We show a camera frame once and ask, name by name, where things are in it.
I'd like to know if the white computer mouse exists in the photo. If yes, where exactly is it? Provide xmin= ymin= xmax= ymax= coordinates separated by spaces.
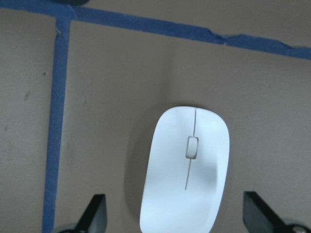
xmin=139 ymin=106 xmax=230 ymax=233

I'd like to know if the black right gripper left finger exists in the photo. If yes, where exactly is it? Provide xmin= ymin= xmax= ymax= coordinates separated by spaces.
xmin=75 ymin=194 xmax=107 ymax=233

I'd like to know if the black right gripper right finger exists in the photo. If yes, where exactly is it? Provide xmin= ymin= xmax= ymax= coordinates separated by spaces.
xmin=242 ymin=191 xmax=289 ymax=233

